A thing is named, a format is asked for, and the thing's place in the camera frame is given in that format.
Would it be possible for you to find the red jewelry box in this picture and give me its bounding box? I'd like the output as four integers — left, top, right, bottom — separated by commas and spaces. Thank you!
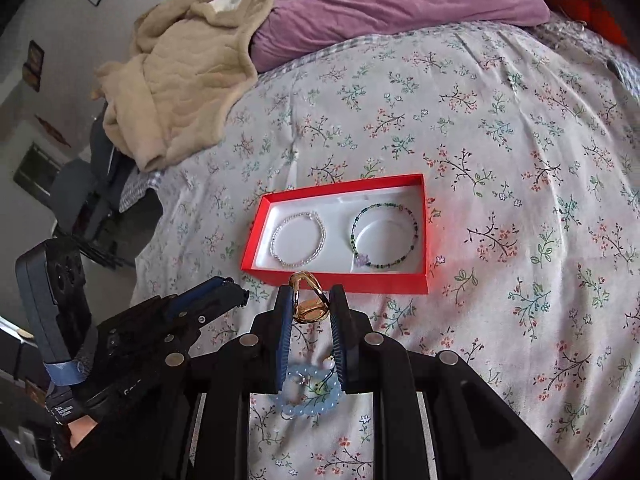
241, 173, 431, 295

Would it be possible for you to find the white pearl bracelet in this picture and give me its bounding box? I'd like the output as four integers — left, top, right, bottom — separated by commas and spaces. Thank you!
270, 210, 327, 269

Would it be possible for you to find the floral bedsheet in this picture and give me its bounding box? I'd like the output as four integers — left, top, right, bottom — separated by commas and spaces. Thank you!
132, 14, 640, 480

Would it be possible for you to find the red wall ornament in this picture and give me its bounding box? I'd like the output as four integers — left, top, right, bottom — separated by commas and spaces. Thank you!
34, 114, 72, 149

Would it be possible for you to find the red orange cushion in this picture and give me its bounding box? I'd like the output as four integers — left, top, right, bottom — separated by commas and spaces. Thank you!
542, 0, 629, 47

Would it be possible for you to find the purple pillow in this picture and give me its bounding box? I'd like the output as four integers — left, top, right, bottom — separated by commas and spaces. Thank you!
250, 0, 552, 74

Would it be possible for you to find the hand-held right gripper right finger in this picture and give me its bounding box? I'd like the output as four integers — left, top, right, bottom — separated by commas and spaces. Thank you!
330, 284, 574, 480

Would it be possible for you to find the gold hair clip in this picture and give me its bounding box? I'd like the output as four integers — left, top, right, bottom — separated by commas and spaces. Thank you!
288, 270, 331, 325

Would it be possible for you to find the dark window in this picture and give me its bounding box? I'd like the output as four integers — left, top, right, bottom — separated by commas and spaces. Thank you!
12, 142, 67, 199

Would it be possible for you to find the beige quilted blanket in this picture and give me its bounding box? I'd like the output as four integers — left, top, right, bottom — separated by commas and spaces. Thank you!
91, 0, 284, 174

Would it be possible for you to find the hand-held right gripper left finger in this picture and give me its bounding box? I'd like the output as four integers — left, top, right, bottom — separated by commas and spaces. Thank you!
75, 286, 296, 480

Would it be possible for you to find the person's left hand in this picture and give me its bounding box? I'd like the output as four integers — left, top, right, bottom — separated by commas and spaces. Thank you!
45, 384, 110, 462

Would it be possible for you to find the grey checked sheet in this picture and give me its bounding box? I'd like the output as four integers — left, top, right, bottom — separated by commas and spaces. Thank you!
119, 167, 167, 212

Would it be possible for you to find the dark grey chair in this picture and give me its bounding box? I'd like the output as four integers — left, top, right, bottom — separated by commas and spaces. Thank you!
50, 120, 166, 269

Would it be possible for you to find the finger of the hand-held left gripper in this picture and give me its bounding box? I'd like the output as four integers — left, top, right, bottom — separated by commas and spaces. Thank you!
167, 275, 236, 317
172, 287, 250, 347

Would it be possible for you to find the dark green beaded bracelet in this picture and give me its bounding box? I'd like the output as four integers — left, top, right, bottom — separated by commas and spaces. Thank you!
350, 203, 419, 272

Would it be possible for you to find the small dark wall plaque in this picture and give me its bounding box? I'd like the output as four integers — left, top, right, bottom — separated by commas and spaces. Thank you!
22, 40, 46, 93

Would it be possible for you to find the light blue bead bracelet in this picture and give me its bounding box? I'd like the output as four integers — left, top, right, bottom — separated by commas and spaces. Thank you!
272, 355, 344, 419

